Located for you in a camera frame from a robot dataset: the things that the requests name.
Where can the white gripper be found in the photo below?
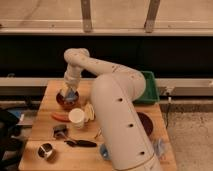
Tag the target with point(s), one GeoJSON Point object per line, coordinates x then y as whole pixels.
{"type": "Point", "coordinates": [72, 79]}

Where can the red bowl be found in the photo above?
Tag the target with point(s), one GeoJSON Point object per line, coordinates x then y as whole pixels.
{"type": "Point", "coordinates": [67, 103]}

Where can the blue sponge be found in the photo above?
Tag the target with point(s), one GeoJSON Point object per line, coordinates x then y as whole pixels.
{"type": "Point", "coordinates": [70, 97]}

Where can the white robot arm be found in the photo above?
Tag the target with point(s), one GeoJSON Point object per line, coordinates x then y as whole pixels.
{"type": "Point", "coordinates": [112, 94]}

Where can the purple bowl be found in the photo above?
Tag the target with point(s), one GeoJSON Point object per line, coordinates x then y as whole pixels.
{"type": "Point", "coordinates": [146, 123]}

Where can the white cup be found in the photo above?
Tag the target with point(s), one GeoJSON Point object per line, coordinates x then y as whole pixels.
{"type": "Point", "coordinates": [77, 117]}

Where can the orange carrot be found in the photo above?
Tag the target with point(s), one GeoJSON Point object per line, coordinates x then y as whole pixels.
{"type": "Point", "coordinates": [60, 117]}

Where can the yellow banana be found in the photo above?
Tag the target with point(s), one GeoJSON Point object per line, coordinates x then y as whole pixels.
{"type": "Point", "coordinates": [89, 112]}

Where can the metal spoon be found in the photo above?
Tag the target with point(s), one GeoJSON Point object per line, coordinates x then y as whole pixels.
{"type": "Point", "coordinates": [98, 134]}

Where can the silver metal cup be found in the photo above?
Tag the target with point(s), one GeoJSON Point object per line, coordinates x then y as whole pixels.
{"type": "Point", "coordinates": [46, 151]}

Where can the blue mug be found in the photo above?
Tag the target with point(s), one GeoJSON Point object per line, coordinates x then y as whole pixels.
{"type": "Point", "coordinates": [104, 152]}

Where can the green plastic bin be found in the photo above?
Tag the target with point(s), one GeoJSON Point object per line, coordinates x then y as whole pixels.
{"type": "Point", "coordinates": [151, 95]}

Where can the black bag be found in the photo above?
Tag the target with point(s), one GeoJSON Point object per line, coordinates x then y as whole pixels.
{"type": "Point", "coordinates": [8, 141]}

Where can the light blue cloth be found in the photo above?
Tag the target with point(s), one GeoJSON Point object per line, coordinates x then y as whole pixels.
{"type": "Point", "coordinates": [159, 147]}

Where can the black handled tool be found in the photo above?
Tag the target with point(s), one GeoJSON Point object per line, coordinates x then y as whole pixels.
{"type": "Point", "coordinates": [80, 143]}

